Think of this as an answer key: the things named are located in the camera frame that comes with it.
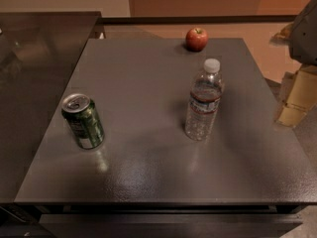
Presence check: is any clear plastic water bottle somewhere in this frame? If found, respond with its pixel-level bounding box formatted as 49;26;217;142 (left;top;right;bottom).
185;59;224;141

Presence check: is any dark side table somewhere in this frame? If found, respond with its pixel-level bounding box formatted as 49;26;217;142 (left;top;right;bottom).
0;11;101;204

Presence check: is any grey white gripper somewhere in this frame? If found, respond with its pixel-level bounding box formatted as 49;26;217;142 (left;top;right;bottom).
270;0;317;128

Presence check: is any green soda can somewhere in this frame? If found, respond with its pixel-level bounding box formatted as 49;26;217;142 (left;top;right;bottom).
61;93;104;150

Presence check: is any red apple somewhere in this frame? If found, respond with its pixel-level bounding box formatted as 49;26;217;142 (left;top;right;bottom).
185;28;208;52

